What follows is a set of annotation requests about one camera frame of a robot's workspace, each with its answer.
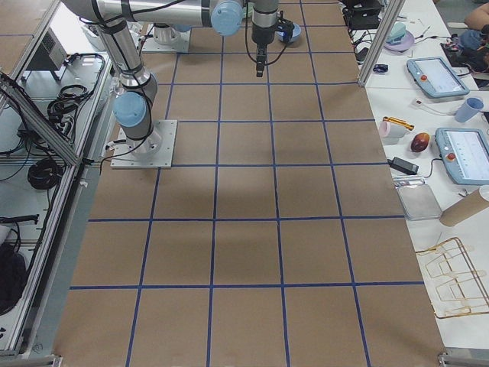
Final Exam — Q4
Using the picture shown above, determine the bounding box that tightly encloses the cardboard tube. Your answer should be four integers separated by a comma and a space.
439, 185, 488, 227

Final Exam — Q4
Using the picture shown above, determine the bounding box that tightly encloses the red apple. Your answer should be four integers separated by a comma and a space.
410, 132, 430, 153

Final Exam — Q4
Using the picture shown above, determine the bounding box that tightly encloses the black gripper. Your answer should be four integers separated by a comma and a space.
251, 23, 275, 77

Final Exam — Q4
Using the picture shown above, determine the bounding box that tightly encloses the purple plate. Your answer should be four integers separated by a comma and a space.
384, 31, 415, 52

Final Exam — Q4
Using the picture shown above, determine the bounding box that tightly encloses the black power adapter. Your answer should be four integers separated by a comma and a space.
387, 157, 419, 175

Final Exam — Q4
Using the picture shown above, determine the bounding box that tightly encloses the light blue cup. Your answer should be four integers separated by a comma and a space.
455, 97, 484, 123

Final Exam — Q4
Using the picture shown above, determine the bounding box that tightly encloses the metal tray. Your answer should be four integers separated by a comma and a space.
393, 176, 442, 221

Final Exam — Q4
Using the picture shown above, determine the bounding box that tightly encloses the teal sponge block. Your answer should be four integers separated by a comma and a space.
387, 22, 406, 44

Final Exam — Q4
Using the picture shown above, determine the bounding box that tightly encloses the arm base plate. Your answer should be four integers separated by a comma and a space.
110, 120, 178, 169
142, 23, 192, 54

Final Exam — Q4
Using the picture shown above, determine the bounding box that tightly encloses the blue bowl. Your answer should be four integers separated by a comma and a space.
276, 23, 302, 44

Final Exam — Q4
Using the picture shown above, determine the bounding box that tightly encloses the upper teach pendant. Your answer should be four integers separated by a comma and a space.
406, 57, 470, 99

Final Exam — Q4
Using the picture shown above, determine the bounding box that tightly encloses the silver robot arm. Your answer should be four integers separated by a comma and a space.
64, 1, 247, 158

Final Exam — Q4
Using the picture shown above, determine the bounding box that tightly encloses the teach pendant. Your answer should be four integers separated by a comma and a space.
406, 57, 470, 99
435, 128, 488, 185

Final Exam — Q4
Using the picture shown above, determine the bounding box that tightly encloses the pink cup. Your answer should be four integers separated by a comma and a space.
378, 121, 409, 139

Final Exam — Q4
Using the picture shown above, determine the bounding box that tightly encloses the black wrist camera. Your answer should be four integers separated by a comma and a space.
276, 18, 294, 44

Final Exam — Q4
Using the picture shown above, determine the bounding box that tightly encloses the lower teach pendant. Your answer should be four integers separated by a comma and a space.
435, 128, 488, 185

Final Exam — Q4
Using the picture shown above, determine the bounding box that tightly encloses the gold wire rack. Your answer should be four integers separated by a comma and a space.
416, 237, 488, 320

